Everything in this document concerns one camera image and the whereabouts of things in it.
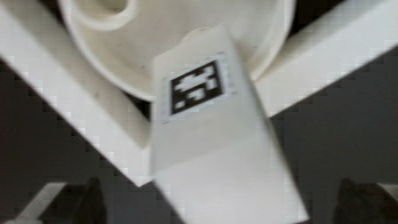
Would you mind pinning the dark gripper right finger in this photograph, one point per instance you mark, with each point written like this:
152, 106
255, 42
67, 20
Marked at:
367, 203

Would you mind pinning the white U-shaped fence wall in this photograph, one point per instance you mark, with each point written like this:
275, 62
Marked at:
344, 40

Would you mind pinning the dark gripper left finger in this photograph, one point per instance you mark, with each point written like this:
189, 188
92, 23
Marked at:
67, 204

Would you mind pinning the white stool leg with tag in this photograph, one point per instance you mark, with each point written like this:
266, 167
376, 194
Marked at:
218, 162

